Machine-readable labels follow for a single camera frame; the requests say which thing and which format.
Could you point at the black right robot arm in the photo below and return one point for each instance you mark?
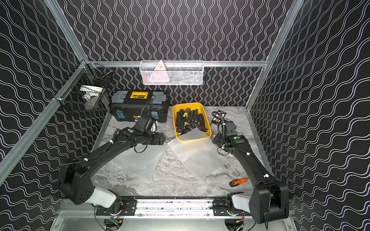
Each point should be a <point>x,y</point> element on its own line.
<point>270,198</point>

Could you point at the clear zip-top bag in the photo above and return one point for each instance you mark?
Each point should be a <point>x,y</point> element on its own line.
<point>197,153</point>

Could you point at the black wire basket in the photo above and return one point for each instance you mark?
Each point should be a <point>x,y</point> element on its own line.
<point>86,94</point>

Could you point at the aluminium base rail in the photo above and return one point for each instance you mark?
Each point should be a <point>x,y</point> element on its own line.
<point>156,208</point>

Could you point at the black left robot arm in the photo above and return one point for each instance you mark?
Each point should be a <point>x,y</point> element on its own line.
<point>75,176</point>

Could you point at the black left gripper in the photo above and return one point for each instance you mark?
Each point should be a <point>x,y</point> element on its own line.
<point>159,138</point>

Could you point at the yellow plastic bin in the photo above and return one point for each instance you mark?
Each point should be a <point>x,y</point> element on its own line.
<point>192,106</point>

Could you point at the pink triangular card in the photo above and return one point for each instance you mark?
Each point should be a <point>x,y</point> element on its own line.
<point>159,74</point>

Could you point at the small black picture card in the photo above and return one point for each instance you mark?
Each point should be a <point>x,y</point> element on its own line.
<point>216,117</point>

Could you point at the stack of clear zip-top bags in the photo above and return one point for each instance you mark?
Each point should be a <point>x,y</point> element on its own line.
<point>141,164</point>

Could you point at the orange handled screwdriver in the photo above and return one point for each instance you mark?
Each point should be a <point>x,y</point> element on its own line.
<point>237,182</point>

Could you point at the black toolbox with blue latches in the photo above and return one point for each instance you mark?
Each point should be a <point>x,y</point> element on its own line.
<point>130,105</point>

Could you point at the pile of toy eggplants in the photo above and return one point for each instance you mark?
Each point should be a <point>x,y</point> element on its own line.
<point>187,120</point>

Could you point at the white wire basket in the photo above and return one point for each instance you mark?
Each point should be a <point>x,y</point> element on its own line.
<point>181,72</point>

